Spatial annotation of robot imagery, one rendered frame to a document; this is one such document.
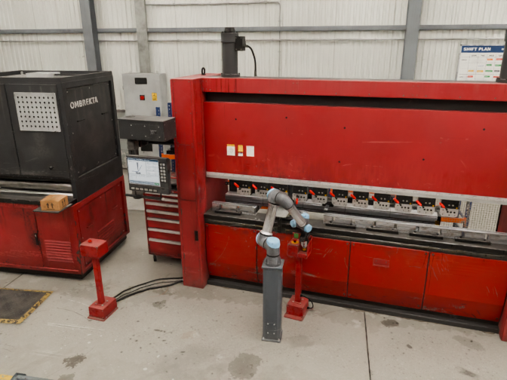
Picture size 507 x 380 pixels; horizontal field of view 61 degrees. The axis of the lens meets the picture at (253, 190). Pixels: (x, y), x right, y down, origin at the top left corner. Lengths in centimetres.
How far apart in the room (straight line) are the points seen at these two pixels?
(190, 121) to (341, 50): 464
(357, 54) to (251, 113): 441
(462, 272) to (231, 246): 229
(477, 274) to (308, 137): 200
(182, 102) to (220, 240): 152
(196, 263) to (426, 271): 238
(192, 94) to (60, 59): 610
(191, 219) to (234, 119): 117
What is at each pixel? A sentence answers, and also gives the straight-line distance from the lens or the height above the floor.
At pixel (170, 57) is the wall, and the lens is 907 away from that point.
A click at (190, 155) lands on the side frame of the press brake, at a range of 447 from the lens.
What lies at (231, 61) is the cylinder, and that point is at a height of 245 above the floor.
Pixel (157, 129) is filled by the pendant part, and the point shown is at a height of 187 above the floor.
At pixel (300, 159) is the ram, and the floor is 153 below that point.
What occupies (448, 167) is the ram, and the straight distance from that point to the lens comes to 426.
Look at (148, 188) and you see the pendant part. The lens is 436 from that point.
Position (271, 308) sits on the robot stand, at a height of 36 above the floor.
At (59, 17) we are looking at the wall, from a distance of 1009.
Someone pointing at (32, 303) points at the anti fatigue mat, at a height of 1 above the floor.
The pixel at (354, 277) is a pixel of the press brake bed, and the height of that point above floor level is 37.
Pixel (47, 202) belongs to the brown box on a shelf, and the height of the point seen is 108.
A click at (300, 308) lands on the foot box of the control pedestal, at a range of 452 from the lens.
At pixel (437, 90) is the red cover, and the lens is 411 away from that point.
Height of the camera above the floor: 264
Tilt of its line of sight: 19 degrees down
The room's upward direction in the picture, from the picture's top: straight up
